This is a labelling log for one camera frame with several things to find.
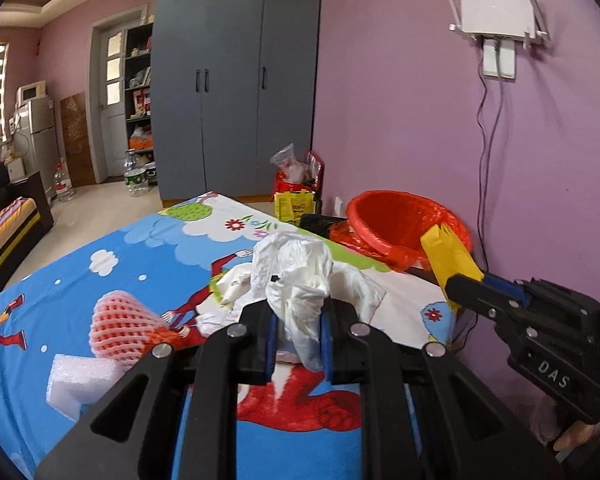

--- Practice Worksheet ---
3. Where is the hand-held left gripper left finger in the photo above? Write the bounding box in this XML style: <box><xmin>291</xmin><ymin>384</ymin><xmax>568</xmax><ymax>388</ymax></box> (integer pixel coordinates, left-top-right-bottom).
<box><xmin>34</xmin><ymin>299</ymin><xmax>282</xmax><ymax>480</ymax></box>

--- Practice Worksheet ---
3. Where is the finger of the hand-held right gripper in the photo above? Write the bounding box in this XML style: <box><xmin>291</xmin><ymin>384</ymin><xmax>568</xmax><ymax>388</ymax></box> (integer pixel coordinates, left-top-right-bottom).
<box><xmin>480</xmin><ymin>271</ymin><xmax>532</xmax><ymax>307</ymax></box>
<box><xmin>446</xmin><ymin>273</ymin><xmax>527</xmax><ymax>332</ymax></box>

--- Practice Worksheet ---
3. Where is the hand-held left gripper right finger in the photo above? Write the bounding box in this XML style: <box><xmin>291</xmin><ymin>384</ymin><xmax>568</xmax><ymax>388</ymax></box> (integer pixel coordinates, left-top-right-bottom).
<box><xmin>320</xmin><ymin>296</ymin><xmax>567</xmax><ymax>480</ymax></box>

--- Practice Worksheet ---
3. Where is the white plastic bag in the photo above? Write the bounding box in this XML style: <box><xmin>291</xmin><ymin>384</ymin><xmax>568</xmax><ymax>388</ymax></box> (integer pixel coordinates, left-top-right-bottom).
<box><xmin>250</xmin><ymin>231</ymin><xmax>388</xmax><ymax>372</ymax></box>

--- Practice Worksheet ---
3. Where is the trash bin with red liner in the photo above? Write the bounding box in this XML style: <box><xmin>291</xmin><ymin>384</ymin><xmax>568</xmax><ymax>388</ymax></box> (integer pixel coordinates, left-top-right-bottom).
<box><xmin>329</xmin><ymin>189</ymin><xmax>474</xmax><ymax>274</ymax></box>

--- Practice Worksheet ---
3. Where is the person's right hand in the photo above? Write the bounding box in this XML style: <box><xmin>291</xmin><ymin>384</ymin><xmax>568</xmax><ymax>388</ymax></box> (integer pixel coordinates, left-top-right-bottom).
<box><xmin>550</xmin><ymin>412</ymin><xmax>600</xmax><ymax>465</ymax></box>

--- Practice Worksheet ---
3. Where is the crumpled white plastic wrap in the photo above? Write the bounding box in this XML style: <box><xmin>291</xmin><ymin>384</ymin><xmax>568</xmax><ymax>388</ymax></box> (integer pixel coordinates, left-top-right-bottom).
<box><xmin>195</xmin><ymin>259</ymin><xmax>257</xmax><ymax>337</ymax></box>

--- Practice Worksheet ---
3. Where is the black glossy object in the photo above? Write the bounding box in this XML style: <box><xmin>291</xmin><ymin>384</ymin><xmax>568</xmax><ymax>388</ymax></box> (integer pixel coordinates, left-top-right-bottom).
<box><xmin>299</xmin><ymin>213</ymin><xmax>352</xmax><ymax>242</ymax></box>

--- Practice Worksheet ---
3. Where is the yellow shopping bag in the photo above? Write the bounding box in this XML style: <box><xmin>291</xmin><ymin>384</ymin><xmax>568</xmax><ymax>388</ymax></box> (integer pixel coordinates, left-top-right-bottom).
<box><xmin>273</xmin><ymin>190</ymin><xmax>316</xmax><ymax>224</ymax></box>

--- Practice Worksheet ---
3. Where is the pink foam fruit net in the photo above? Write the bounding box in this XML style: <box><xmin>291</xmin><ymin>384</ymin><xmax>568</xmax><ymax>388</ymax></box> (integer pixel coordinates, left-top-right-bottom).
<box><xmin>89</xmin><ymin>290</ymin><xmax>182</xmax><ymax>362</ymax></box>

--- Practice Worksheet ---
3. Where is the red shopping bag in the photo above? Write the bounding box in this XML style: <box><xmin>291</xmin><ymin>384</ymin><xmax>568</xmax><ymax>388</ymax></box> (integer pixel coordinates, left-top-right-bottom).
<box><xmin>273</xmin><ymin>149</ymin><xmax>326</xmax><ymax>197</ymax></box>

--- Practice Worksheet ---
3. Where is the clear plastic bag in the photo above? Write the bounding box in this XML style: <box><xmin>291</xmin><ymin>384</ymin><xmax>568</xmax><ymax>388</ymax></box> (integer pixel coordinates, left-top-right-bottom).
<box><xmin>269</xmin><ymin>143</ymin><xmax>312</xmax><ymax>184</ymax></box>

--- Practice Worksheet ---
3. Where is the white foam block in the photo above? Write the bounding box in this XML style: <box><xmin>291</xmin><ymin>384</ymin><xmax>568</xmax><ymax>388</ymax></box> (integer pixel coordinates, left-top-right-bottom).
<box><xmin>46</xmin><ymin>353</ymin><xmax>132</xmax><ymax>424</ymax></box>

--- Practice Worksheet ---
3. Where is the cartoon printed blanket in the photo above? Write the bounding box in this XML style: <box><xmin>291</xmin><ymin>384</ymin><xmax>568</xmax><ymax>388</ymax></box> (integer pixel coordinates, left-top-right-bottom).
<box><xmin>0</xmin><ymin>190</ymin><xmax>462</xmax><ymax>480</ymax></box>

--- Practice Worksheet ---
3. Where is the green label water bottle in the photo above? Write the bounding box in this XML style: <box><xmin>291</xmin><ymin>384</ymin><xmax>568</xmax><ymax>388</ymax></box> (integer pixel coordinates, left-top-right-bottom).
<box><xmin>123</xmin><ymin>149</ymin><xmax>149</xmax><ymax>197</ymax></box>

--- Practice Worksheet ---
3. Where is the red capped water bottle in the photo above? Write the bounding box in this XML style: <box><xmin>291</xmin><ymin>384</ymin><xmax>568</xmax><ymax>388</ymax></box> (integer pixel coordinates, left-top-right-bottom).
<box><xmin>53</xmin><ymin>162</ymin><xmax>76</xmax><ymax>204</ymax></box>

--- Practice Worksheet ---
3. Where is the grey blue wardrobe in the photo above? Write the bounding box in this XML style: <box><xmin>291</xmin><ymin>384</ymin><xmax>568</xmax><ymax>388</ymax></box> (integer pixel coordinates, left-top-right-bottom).
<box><xmin>152</xmin><ymin>0</ymin><xmax>324</xmax><ymax>207</ymax></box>

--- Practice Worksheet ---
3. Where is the black sofa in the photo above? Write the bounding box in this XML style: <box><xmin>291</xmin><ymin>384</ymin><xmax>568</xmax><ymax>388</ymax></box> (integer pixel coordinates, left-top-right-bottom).
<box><xmin>0</xmin><ymin>160</ymin><xmax>55</xmax><ymax>307</ymax></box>

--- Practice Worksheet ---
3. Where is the grey framed door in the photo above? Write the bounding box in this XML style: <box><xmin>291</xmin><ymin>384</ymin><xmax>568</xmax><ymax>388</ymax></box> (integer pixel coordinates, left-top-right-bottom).
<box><xmin>90</xmin><ymin>5</ymin><xmax>149</xmax><ymax>184</ymax></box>

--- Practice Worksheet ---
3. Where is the brown board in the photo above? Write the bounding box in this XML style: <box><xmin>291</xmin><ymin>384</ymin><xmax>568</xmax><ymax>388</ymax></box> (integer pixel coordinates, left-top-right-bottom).
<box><xmin>59</xmin><ymin>91</ymin><xmax>95</xmax><ymax>187</ymax></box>

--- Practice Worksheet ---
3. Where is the white wifi router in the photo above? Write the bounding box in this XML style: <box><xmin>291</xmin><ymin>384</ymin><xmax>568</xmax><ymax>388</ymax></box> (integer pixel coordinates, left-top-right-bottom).
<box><xmin>442</xmin><ymin>0</ymin><xmax>552</xmax><ymax>52</ymax></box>

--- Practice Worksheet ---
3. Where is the dark open shelf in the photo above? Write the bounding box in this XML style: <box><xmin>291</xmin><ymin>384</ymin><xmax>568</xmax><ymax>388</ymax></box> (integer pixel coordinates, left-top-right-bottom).
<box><xmin>123</xmin><ymin>22</ymin><xmax>156</xmax><ymax>187</ymax></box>

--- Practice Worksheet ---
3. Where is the striped sofa cushion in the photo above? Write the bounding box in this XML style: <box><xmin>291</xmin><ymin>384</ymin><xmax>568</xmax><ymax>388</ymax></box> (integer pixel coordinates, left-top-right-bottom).
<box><xmin>0</xmin><ymin>197</ymin><xmax>41</xmax><ymax>262</ymax></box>

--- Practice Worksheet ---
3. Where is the silver fridge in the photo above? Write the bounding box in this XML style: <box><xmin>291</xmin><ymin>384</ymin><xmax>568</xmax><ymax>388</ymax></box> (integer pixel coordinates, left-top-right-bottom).
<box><xmin>12</xmin><ymin>95</ymin><xmax>61</xmax><ymax>202</ymax></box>

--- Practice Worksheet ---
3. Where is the white microwave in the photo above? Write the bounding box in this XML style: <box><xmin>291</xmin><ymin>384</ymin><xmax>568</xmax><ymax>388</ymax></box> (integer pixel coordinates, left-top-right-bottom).
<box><xmin>15</xmin><ymin>80</ymin><xmax>49</xmax><ymax>106</ymax></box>

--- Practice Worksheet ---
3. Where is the black cable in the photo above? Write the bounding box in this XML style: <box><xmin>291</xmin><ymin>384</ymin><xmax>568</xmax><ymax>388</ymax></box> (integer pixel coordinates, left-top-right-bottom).
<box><xmin>474</xmin><ymin>67</ymin><xmax>492</xmax><ymax>271</ymax></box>

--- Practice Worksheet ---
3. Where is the white wall socket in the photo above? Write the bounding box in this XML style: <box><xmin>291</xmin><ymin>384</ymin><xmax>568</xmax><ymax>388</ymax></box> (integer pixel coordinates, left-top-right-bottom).
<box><xmin>481</xmin><ymin>37</ymin><xmax>517</xmax><ymax>81</ymax></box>

